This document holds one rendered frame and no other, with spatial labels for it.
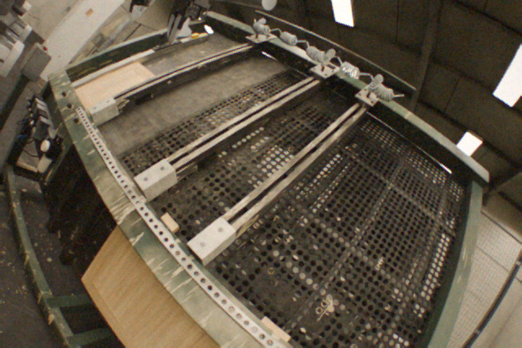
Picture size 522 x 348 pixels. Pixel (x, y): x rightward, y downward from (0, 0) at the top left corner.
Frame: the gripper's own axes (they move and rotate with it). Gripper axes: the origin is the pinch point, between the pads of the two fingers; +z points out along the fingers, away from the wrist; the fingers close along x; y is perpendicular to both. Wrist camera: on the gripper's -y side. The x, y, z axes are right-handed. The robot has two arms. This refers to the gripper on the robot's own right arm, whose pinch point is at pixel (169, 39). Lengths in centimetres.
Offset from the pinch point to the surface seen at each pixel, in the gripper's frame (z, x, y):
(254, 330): 53, -61, -1
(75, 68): 32, 97, -7
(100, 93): 35, 58, 2
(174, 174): 39.2, -11.5, 7.6
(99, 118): 40, 36, -4
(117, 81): 29, 62, 11
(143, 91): 26.3, 36.6, 15.3
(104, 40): 51, 616, 155
